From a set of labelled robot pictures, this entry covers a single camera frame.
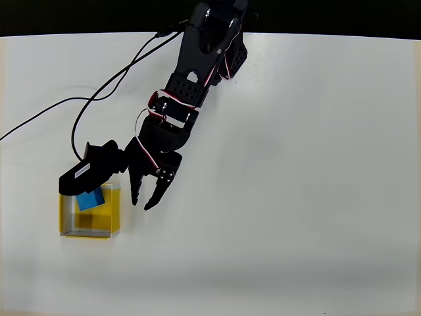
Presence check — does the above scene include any blue cube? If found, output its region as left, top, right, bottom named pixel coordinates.
left=74, top=186, right=106, bottom=212

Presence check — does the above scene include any yellow square tray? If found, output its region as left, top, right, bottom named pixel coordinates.
left=59, top=183, right=122, bottom=239

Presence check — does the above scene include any red white servo wire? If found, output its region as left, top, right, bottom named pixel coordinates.
left=203, top=26, right=244, bottom=87
left=134, top=107, right=162, bottom=172

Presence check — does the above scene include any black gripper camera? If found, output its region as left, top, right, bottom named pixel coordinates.
left=58, top=140, right=128, bottom=198

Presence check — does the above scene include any black cable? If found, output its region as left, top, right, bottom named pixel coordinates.
left=70, top=19, right=190, bottom=162
left=0, top=31, right=172, bottom=142

